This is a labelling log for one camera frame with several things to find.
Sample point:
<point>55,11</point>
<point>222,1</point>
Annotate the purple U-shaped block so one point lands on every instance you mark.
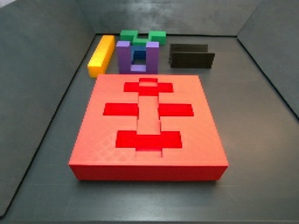
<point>126,58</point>

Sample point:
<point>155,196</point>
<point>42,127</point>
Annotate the red board with cutouts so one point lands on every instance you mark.
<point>148,131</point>

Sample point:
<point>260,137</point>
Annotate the yellow long block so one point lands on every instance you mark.
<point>99,60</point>

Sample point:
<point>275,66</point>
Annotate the blue square block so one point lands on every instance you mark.
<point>138,54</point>

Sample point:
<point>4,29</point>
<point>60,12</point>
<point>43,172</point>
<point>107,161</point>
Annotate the green stepped block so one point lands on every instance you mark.
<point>131,35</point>

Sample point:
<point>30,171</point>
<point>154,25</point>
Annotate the black angle bracket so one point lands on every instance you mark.
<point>190,56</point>

